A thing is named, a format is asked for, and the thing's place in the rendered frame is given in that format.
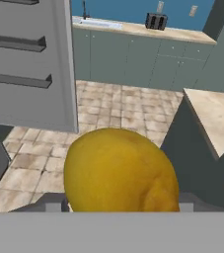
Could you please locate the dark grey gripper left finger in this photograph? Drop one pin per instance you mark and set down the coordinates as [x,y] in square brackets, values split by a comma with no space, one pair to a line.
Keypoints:
[47,201]

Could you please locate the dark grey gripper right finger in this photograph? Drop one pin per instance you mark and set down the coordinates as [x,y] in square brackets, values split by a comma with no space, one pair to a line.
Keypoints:
[187,201]

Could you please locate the yellow lemon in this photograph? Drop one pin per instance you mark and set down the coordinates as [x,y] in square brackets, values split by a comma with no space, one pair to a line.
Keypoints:
[120,171]

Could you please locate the grey-green island with beige top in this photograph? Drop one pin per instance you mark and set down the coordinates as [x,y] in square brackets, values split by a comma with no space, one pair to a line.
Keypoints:
[199,154]

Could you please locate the grey fridge door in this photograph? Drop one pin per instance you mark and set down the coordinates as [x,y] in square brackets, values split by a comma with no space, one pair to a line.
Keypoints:
[24,105]

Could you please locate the dark grey door shelf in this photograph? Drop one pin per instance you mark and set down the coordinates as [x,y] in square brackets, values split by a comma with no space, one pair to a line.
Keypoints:
[24,81]
[21,44]
[18,1]

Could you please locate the tall grey-green cabinet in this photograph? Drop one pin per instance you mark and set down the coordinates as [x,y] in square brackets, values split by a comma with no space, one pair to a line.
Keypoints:
[223,52]

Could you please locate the grey-green cupboard run with worktop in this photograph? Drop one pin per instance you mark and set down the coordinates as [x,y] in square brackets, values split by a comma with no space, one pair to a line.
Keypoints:
[123,59]

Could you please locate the black toaster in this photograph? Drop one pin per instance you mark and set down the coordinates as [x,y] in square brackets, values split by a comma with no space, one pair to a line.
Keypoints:
[156,21]

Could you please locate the white sink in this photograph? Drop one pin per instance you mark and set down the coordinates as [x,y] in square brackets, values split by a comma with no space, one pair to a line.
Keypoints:
[100,23]

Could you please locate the black tap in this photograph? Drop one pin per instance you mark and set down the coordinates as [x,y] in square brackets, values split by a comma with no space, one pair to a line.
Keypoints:
[85,10]

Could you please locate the grey wall socket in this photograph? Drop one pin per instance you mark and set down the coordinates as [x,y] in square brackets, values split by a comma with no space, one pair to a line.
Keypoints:
[193,10]
[160,6]

